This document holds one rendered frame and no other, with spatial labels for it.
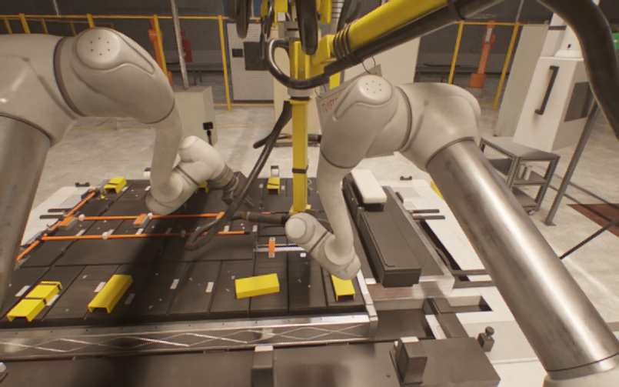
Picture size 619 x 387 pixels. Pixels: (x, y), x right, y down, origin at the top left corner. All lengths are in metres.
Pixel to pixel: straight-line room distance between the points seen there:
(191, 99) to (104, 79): 5.04
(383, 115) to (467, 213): 0.22
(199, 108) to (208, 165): 4.51
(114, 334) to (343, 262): 0.81
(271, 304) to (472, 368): 0.74
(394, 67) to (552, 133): 2.95
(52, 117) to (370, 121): 0.52
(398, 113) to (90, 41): 0.50
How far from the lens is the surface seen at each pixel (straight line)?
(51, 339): 1.43
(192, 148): 1.09
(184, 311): 1.27
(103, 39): 0.59
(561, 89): 3.61
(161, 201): 1.11
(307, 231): 1.00
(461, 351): 1.38
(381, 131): 0.59
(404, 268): 1.28
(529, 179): 4.26
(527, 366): 1.50
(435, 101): 0.65
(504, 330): 1.58
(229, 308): 1.24
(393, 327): 1.50
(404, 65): 5.83
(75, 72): 0.62
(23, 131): 0.63
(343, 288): 1.24
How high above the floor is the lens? 1.90
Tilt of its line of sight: 27 degrees down
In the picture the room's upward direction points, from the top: 1 degrees clockwise
